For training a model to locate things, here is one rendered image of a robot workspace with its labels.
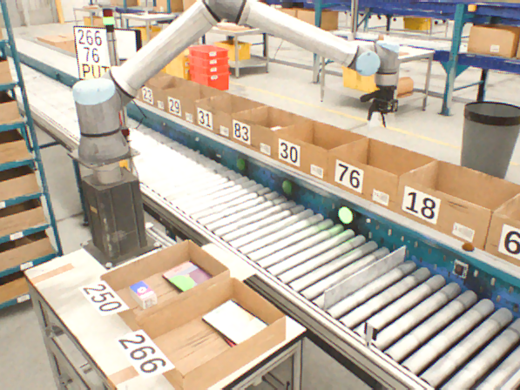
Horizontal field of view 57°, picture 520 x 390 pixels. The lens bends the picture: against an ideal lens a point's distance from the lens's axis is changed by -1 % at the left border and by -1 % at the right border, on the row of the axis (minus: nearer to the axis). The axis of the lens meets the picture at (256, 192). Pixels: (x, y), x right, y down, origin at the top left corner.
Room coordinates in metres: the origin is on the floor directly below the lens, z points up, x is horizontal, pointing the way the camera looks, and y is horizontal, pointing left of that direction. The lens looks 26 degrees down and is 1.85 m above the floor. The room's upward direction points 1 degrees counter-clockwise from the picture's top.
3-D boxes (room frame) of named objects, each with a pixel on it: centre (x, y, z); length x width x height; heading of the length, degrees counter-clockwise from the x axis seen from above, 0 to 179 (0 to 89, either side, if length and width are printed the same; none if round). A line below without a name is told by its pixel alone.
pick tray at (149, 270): (1.42, 0.34, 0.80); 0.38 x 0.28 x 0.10; 130
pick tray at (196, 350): (1.17, 0.15, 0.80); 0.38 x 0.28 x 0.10; 129
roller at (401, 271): (1.46, -0.43, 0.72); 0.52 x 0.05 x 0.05; 128
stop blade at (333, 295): (1.49, -0.41, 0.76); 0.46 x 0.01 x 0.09; 128
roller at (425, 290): (1.36, -0.51, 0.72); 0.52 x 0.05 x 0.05; 128
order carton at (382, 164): (2.02, -0.57, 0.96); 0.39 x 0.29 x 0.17; 38
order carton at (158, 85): (3.57, 0.64, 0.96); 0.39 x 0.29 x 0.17; 38
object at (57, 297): (1.40, 0.39, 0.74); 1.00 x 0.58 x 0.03; 42
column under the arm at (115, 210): (1.76, 0.59, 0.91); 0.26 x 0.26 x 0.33; 42
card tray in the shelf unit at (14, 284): (2.37, 1.46, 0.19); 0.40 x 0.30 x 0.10; 129
